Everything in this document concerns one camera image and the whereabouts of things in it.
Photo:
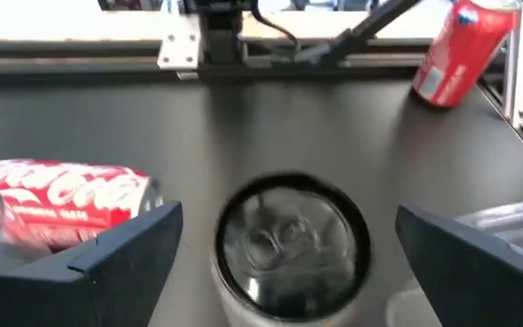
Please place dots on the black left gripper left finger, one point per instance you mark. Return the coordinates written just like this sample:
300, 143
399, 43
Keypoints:
62, 300

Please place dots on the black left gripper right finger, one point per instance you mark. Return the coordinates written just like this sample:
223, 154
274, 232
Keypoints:
484, 281

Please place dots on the red Coca-Cola can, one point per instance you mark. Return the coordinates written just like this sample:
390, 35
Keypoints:
62, 191

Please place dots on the white Celsius drink can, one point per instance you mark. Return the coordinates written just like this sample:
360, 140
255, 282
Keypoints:
289, 250

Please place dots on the red Fanta soda can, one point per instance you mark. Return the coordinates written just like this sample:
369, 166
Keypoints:
461, 59

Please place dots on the silver aluminium frame post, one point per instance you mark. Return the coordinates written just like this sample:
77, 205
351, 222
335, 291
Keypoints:
520, 63

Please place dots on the black frame strut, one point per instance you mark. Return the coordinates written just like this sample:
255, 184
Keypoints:
357, 34

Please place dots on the silver metal mounting bracket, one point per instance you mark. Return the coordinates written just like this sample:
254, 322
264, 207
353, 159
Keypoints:
180, 45

